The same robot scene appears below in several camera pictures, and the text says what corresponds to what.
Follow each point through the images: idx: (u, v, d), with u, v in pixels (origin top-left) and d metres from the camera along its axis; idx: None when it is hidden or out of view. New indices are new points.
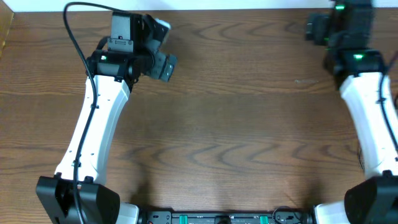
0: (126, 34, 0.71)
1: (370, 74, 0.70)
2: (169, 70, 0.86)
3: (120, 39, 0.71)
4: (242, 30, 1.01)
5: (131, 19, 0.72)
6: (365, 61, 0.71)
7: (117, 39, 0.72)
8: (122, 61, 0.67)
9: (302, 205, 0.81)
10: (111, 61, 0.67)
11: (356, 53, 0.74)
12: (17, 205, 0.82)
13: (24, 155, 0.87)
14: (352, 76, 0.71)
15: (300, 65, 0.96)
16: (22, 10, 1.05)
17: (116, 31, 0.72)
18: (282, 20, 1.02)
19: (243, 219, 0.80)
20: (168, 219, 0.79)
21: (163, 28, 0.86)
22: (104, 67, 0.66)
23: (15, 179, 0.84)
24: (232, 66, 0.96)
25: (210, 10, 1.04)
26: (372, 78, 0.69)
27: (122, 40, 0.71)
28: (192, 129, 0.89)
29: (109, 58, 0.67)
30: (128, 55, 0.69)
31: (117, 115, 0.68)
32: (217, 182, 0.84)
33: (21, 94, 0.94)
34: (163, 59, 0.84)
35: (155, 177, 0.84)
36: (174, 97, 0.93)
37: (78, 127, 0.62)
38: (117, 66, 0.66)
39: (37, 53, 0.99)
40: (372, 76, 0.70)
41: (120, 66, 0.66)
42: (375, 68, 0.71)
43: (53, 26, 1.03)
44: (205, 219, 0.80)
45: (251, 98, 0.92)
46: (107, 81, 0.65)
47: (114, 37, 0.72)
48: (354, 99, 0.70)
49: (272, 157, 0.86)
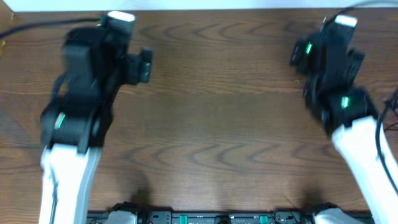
0: (86, 74, 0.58)
1: (364, 122, 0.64)
2: (148, 70, 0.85)
3: (79, 81, 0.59)
4: (242, 30, 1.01)
5: (90, 51, 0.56)
6: (350, 106, 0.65)
7: (75, 80, 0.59)
8: (83, 121, 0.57)
9: (301, 205, 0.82)
10: (68, 121, 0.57)
11: (342, 95, 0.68)
12: (20, 206, 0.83)
13: (25, 156, 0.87)
14: (344, 124, 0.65)
15: None
16: (22, 10, 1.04)
17: (73, 73, 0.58)
18: (283, 19, 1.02)
19: (243, 218, 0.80)
20: (168, 219, 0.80)
21: (125, 23, 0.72)
22: (62, 131, 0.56)
23: (17, 180, 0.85)
24: (232, 66, 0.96)
25: (211, 9, 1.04)
26: (366, 129, 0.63)
27: (81, 80, 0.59)
28: (193, 128, 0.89)
29: (67, 116, 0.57)
30: (90, 110, 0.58)
31: (91, 179, 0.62)
32: (217, 182, 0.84)
33: (20, 93, 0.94)
34: (137, 61, 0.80)
35: (155, 177, 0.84)
36: (174, 96, 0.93)
37: (43, 211, 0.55)
38: (77, 130, 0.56)
39: (37, 52, 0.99)
40: (367, 124, 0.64)
41: (81, 128, 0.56)
42: (365, 111, 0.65)
43: (52, 26, 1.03)
44: (205, 218, 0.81)
45: (251, 98, 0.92)
46: (69, 152, 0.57)
47: (72, 76, 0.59)
48: (348, 151, 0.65)
49: (272, 157, 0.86)
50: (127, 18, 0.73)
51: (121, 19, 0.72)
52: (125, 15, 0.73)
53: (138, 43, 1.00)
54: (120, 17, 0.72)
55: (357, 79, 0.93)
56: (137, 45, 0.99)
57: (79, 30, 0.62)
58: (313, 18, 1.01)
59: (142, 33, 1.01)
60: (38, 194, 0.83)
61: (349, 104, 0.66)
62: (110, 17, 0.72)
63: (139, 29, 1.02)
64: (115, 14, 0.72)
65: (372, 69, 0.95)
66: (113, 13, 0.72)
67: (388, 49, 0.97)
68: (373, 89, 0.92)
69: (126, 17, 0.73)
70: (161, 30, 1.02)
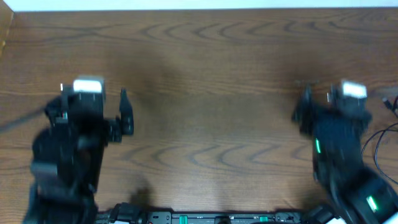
0: (61, 186, 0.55)
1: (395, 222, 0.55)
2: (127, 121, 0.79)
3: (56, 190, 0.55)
4: (242, 30, 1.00)
5: (60, 168, 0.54)
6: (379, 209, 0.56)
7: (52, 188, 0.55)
8: None
9: (301, 205, 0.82)
10: None
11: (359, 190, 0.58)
12: (20, 206, 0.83)
13: (25, 157, 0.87)
14: None
15: (300, 65, 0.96)
16: (22, 9, 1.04)
17: (43, 183, 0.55)
18: (283, 18, 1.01)
19: (243, 219, 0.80)
20: (168, 219, 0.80)
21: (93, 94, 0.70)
22: None
23: (17, 180, 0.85)
24: (232, 66, 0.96)
25: (211, 9, 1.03)
26: None
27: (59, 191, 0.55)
28: (193, 129, 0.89)
29: None
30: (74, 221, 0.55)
31: None
32: (217, 183, 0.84)
33: (21, 94, 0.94)
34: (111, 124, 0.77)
35: (156, 178, 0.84)
36: (174, 98, 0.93)
37: None
38: None
39: (37, 53, 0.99)
40: None
41: None
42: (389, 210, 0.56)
43: (52, 26, 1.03)
44: (205, 219, 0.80)
45: (251, 98, 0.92)
46: None
47: (45, 187, 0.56)
48: None
49: (272, 157, 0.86)
50: (92, 91, 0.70)
51: (86, 91, 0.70)
52: (89, 84, 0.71)
53: (138, 43, 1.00)
54: (83, 86, 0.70)
55: (357, 80, 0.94)
56: (137, 45, 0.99)
57: (43, 135, 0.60)
58: (314, 18, 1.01)
59: (142, 33, 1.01)
60: None
61: (378, 205, 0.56)
62: (76, 88, 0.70)
63: (140, 29, 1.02)
64: (79, 86, 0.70)
65: (372, 70, 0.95)
66: (76, 84, 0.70)
67: (388, 48, 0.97)
68: (374, 89, 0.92)
69: (91, 82, 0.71)
70: (161, 30, 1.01)
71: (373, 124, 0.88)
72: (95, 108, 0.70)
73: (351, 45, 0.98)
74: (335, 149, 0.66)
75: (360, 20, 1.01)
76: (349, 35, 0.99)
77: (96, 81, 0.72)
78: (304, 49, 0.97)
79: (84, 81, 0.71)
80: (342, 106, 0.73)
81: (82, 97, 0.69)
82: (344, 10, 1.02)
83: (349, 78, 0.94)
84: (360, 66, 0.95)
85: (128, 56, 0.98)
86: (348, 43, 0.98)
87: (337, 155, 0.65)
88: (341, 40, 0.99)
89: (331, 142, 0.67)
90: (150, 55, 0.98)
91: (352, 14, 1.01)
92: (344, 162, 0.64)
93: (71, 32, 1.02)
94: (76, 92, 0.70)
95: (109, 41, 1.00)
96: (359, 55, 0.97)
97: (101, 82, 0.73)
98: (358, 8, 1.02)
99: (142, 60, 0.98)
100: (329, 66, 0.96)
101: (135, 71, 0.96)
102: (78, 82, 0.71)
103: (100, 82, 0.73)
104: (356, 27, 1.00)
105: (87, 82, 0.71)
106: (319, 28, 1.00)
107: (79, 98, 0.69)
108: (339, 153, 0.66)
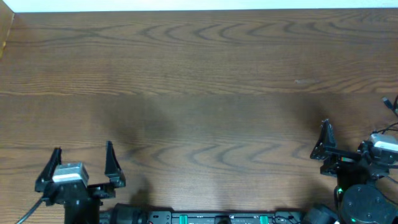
0: None
1: None
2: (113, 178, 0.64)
3: None
4: (242, 31, 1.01)
5: None
6: None
7: None
8: None
9: (302, 205, 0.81)
10: None
11: None
12: (18, 206, 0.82)
13: (25, 156, 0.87)
14: None
15: (299, 65, 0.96)
16: (23, 11, 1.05)
17: None
18: (283, 20, 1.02)
19: (243, 218, 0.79)
20: (168, 219, 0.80)
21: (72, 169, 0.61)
22: None
23: (16, 180, 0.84)
24: (232, 66, 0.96)
25: (211, 10, 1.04)
26: None
27: None
28: (193, 129, 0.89)
29: None
30: None
31: None
32: (217, 182, 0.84)
33: (21, 93, 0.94)
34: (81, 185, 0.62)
35: (156, 177, 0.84)
36: (174, 97, 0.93)
37: None
38: None
39: (38, 53, 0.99)
40: None
41: None
42: None
43: (53, 27, 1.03)
44: (205, 219, 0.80)
45: (251, 98, 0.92)
46: None
47: None
48: None
49: (272, 157, 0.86)
50: (71, 178, 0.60)
51: (68, 180, 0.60)
52: (69, 176, 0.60)
53: (138, 43, 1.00)
54: (64, 178, 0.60)
55: (357, 80, 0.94)
56: (137, 46, 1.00)
57: None
58: (313, 19, 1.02)
59: (142, 33, 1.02)
60: (37, 194, 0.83)
61: None
62: (55, 181, 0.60)
63: (140, 30, 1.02)
64: (58, 178, 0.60)
65: (372, 69, 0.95)
66: (55, 177, 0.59)
67: (387, 49, 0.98)
68: (374, 89, 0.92)
69: (70, 174, 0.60)
70: (161, 30, 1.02)
71: (373, 123, 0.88)
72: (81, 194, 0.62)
73: (350, 45, 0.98)
74: (357, 211, 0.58)
75: (359, 21, 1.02)
76: (348, 35, 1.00)
77: (74, 170, 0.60)
78: (303, 49, 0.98)
79: (63, 171, 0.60)
80: (375, 160, 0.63)
81: (64, 186, 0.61)
82: (343, 12, 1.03)
83: (349, 77, 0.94)
84: (359, 65, 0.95)
85: (128, 57, 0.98)
86: (347, 44, 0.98)
87: (360, 216, 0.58)
88: (340, 40, 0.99)
89: (350, 203, 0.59)
90: (150, 55, 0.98)
91: (351, 15, 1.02)
92: (367, 218, 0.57)
93: (72, 32, 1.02)
94: (56, 184, 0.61)
95: (109, 42, 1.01)
96: (359, 55, 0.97)
97: (81, 168, 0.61)
98: (356, 9, 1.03)
99: (142, 60, 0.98)
100: (330, 65, 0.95)
101: (135, 71, 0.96)
102: (57, 172, 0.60)
103: (78, 170, 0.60)
104: (354, 28, 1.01)
105: (67, 173, 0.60)
106: (319, 29, 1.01)
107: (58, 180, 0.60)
108: (362, 213, 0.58)
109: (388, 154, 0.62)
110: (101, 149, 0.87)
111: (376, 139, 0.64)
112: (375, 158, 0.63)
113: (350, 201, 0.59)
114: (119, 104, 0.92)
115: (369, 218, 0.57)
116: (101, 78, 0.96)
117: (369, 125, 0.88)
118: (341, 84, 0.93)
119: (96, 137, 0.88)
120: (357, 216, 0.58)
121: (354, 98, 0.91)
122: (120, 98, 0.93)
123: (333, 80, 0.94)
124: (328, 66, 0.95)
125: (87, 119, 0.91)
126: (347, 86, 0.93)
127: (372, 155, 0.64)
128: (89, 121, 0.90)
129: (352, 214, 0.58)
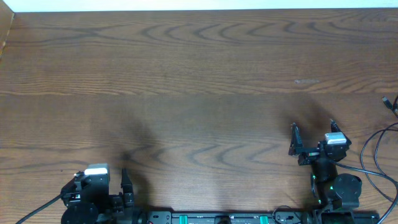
0: None
1: None
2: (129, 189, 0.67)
3: None
4: (242, 30, 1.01)
5: None
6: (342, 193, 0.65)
7: None
8: None
9: (301, 205, 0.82)
10: None
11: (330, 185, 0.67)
12: (20, 206, 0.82)
13: (25, 155, 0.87)
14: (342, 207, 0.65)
15: (299, 65, 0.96)
16: (22, 10, 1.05)
17: None
18: (283, 19, 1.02)
19: (243, 219, 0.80)
20: (168, 219, 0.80)
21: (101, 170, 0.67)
22: None
23: (18, 180, 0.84)
24: (232, 66, 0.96)
25: (211, 10, 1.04)
26: None
27: None
28: (193, 129, 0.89)
29: None
30: None
31: None
32: (217, 182, 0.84)
33: (20, 93, 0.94)
34: (105, 185, 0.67)
35: (156, 177, 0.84)
36: (174, 98, 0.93)
37: None
38: None
39: (37, 53, 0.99)
40: None
41: None
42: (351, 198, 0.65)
43: (52, 26, 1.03)
44: (205, 219, 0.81)
45: (251, 98, 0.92)
46: None
47: None
48: None
49: (272, 157, 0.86)
50: (99, 173, 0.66)
51: (96, 175, 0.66)
52: (97, 170, 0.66)
53: (138, 43, 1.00)
54: (92, 173, 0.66)
55: (357, 79, 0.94)
56: (137, 45, 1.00)
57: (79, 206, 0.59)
58: (313, 19, 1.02)
59: (142, 33, 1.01)
60: (38, 194, 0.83)
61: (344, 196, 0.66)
62: (85, 173, 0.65)
63: (140, 30, 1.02)
64: (89, 172, 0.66)
65: (372, 70, 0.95)
66: (86, 170, 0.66)
67: (387, 50, 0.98)
68: (373, 89, 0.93)
69: (100, 168, 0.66)
70: (161, 30, 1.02)
71: (372, 124, 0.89)
72: (104, 190, 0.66)
73: (351, 45, 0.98)
74: (339, 185, 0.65)
75: (359, 21, 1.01)
76: (348, 36, 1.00)
77: (102, 166, 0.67)
78: (304, 49, 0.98)
79: (92, 167, 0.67)
80: (326, 152, 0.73)
81: (93, 180, 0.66)
82: (344, 12, 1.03)
83: (349, 77, 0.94)
84: (359, 66, 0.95)
85: (128, 57, 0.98)
86: (347, 44, 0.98)
87: (340, 189, 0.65)
88: (341, 40, 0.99)
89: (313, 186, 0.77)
90: (150, 56, 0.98)
91: (352, 15, 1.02)
92: (343, 195, 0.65)
93: (71, 32, 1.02)
94: (86, 177, 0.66)
95: (109, 42, 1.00)
96: (359, 55, 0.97)
97: (106, 166, 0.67)
98: (357, 9, 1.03)
99: (142, 60, 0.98)
100: (330, 65, 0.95)
101: (135, 71, 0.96)
102: (88, 167, 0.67)
103: (106, 166, 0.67)
104: (356, 28, 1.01)
105: (96, 168, 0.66)
106: (319, 29, 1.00)
107: (91, 175, 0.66)
108: (343, 188, 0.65)
109: (320, 145, 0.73)
110: (101, 149, 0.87)
111: (328, 138, 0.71)
112: (329, 154, 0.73)
113: (339, 178, 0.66)
114: (119, 104, 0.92)
115: (344, 196, 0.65)
116: (101, 77, 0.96)
117: (367, 125, 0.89)
118: (341, 84, 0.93)
119: (97, 137, 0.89)
120: (337, 190, 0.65)
121: (353, 98, 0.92)
122: (120, 98, 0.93)
123: (333, 81, 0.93)
124: (328, 66, 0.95)
125: (87, 119, 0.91)
126: (347, 86, 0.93)
127: (326, 153, 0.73)
128: (88, 121, 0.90)
129: (336, 185, 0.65)
